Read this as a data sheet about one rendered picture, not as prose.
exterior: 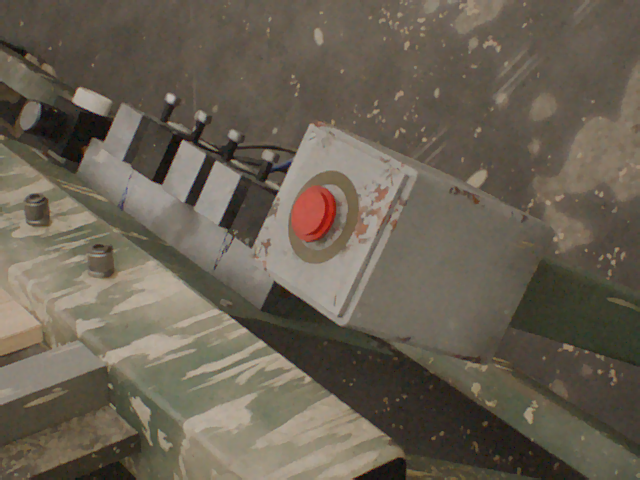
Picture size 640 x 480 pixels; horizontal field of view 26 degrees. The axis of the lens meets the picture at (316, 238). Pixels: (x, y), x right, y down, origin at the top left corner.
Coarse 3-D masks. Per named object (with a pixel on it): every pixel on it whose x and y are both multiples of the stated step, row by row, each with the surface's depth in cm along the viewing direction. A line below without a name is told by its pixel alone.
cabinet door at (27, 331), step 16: (0, 288) 129; (0, 304) 127; (16, 304) 127; (0, 320) 124; (16, 320) 124; (32, 320) 124; (0, 336) 122; (16, 336) 122; (32, 336) 124; (0, 352) 122
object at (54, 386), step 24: (24, 360) 114; (48, 360) 114; (72, 360) 114; (96, 360) 114; (0, 384) 111; (24, 384) 111; (48, 384) 111; (72, 384) 112; (96, 384) 114; (0, 408) 109; (24, 408) 110; (48, 408) 112; (72, 408) 113; (96, 408) 115; (0, 432) 110; (24, 432) 111
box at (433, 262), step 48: (336, 144) 97; (288, 192) 99; (336, 192) 96; (384, 192) 92; (432, 192) 93; (480, 192) 104; (288, 240) 98; (384, 240) 92; (432, 240) 95; (480, 240) 98; (528, 240) 101; (288, 288) 97; (336, 288) 93; (384, 288) 94; (432, 288) 97; (480, 288) 100; (384, 336) 96; (432, 336) 99; (480, 336) 102
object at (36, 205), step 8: (24, 200) 133; (32, 200) 133; (40, 200) 133; (48, 200) 133; (24, 208) 133; (32, 208) 133; (40, 208) 133; (48, 208) 134; (32, 216) 133; (40, 216) 133; (48, 216) 134; (32, 224) 133; (40, 224) 133
